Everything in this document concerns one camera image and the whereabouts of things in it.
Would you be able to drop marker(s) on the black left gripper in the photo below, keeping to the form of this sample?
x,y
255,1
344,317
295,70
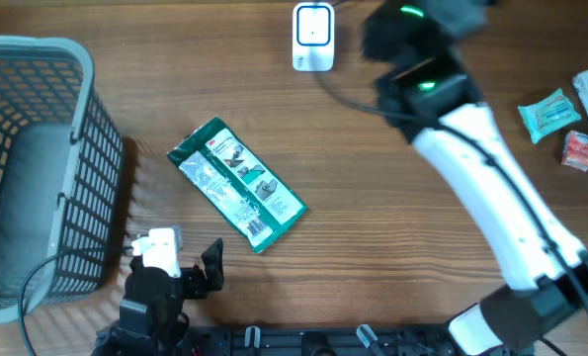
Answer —
x,y
198,288

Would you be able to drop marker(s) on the green 3M package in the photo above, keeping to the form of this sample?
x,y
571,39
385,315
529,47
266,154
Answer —
x,y
247,193

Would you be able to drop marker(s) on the teal tissue pack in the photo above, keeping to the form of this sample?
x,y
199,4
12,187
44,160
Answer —
x,y
548,115

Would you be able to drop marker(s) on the red small packet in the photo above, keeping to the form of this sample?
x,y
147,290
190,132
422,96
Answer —
x,y
575,152

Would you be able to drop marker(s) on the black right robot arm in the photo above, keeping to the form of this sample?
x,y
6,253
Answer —
x,y
438,108

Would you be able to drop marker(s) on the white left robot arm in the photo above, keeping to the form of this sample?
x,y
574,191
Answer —
x,y
151,318

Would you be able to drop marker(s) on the white barcode scanner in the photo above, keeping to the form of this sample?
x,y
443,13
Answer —
x,y
313,38

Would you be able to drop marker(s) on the grey plastic basket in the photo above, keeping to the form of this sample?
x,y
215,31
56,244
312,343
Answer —
x,y
61,161

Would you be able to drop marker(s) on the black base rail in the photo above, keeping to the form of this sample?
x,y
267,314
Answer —
x,y
418,340

